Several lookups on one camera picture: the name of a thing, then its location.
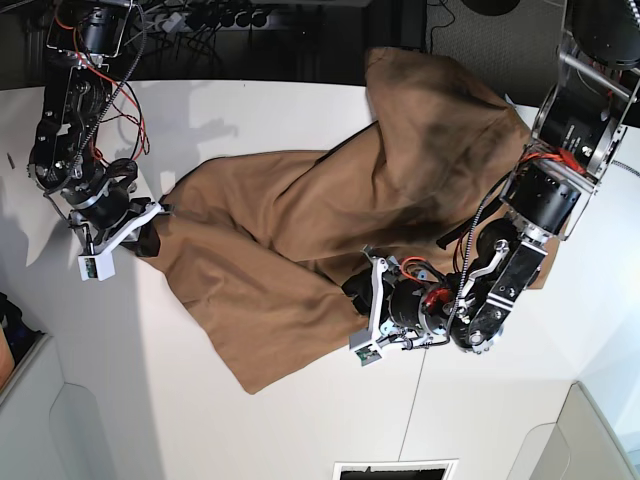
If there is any brown t-shirt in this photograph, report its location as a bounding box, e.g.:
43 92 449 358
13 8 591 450
150 47 530 394

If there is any white bin right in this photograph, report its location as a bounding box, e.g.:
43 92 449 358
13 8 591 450
508 382 639 480

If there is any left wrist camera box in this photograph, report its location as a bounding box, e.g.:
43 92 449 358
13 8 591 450
349 330 382 367

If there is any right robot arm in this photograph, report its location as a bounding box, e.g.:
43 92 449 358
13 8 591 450
28 1 164 258

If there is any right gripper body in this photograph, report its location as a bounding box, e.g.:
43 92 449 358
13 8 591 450
69 192 170 255

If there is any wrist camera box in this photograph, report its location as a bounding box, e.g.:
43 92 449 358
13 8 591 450
78 252 115 281
349 330 382 367

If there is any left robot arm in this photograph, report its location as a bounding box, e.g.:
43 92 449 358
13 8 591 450
346 1 639 364

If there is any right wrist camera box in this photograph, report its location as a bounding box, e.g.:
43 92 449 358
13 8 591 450
78 252 115 281

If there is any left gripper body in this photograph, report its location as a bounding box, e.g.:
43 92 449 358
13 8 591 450
360 246 453 350

